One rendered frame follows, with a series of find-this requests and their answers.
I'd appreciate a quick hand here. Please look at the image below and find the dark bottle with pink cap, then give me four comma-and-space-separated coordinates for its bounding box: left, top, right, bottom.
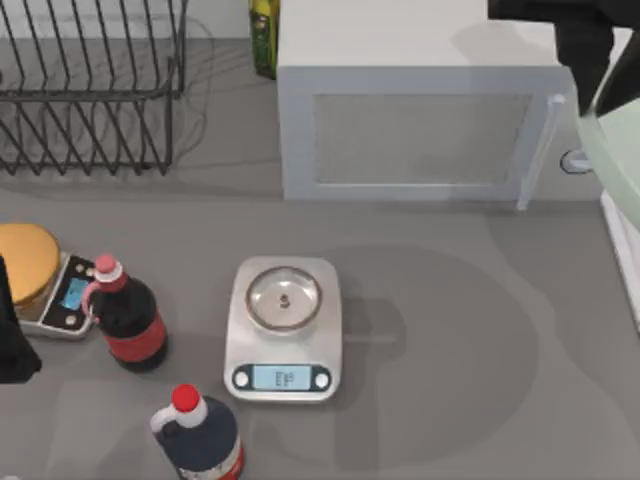
81, 253, 170, 374

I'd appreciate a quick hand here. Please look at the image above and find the silver kitchen scale with display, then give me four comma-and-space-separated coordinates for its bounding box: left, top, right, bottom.
222, 255, 343, 404

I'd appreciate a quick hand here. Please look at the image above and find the pale microwave oven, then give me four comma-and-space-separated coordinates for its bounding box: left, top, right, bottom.
276, 0, 594, 202

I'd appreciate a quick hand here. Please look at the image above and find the black wire dish rack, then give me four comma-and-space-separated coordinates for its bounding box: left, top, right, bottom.
0, 0, 189, 178

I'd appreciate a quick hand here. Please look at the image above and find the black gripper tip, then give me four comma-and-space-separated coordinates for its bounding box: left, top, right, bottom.
0, 254, 43, 386

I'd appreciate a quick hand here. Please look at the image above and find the pale microwave door handle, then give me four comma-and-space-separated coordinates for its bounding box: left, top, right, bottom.
516, 93, 567, 212

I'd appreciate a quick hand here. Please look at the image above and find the green bottle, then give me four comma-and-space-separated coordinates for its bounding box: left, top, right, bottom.
248, 0, 281, 82

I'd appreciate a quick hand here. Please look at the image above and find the microwave knob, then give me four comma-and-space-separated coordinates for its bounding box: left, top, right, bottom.
559, 148, 595, 176

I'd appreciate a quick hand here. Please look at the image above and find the dark bottle with red cap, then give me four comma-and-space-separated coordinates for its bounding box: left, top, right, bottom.
149, 383, 247, 480

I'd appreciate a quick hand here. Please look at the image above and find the silver scale with gold plate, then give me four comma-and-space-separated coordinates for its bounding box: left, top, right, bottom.
0, 222, 100, 342

